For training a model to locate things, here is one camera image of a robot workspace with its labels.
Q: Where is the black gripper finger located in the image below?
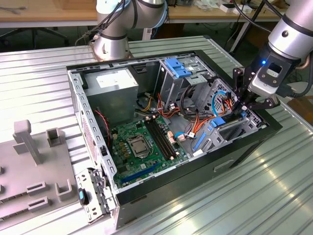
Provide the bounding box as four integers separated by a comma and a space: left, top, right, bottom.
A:
232, 67, 246, 116
240, 95, 281, 117

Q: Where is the orange power wire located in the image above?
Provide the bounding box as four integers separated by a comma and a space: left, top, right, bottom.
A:
195, 96, 235, 138

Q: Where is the blue data wire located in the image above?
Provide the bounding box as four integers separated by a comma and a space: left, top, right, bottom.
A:
211, 91, 233, 117

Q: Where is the grey perforated disk bay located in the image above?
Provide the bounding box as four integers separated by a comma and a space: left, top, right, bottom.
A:
192, 78, 267, 157

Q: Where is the brown cardboard box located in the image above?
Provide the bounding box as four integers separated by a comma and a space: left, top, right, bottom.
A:
287, 96, 313, 123

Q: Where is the white small box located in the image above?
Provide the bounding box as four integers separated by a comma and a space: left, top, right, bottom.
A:
233, 4, 252, 14

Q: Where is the blue drive bay latch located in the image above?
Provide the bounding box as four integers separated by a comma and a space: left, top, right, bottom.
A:
165, 57, 194, 78

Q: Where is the wooden desk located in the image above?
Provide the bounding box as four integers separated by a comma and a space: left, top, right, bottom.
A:
168, 0, 287, 24
0, 0, 98, 28

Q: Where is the silver optical drive cage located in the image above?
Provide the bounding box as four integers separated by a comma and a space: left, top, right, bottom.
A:
157, 55, 217, 111

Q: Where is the black RAM slot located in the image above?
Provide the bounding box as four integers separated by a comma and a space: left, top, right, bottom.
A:
153, 117, 179, 158
144, 118, 170, 162
147, 118, 173, 161
150, 117, 176, 159

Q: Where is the black open PC case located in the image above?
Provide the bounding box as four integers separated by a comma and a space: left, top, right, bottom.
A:
66, 48, 284, 230

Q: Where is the CPU socket with silver CPU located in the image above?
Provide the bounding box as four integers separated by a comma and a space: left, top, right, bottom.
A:
126, 136, 151, 160

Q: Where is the grey power supply unit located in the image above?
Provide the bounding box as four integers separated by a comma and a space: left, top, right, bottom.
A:
83, 68, 140, 128

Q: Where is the blue expansion slot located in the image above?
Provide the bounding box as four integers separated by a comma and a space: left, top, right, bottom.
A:
121, 163, 159, 184

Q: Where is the green motherboard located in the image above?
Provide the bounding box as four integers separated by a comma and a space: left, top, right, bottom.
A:
111, 116, 190, 188

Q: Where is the black case fan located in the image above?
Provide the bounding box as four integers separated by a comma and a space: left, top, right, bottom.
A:
93, 106, 113, 150

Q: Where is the grey parts rack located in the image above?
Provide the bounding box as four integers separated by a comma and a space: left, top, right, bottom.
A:
0, 119, 79, 221

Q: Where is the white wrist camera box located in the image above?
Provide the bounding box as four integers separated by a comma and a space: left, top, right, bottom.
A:
248, 62, 285, 96

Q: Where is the black cable bundle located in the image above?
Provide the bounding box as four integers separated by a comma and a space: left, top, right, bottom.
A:
179, 85, 199, 120

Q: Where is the mixed colour wire bundle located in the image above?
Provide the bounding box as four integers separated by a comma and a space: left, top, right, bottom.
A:
136, 93, 196, 123

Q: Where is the silver expansion slot bracket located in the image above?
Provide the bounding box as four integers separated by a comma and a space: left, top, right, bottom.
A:
75, 167, 118, 223

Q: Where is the blue and black latch handle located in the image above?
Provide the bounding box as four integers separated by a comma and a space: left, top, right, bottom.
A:
78, 188, 90, 205

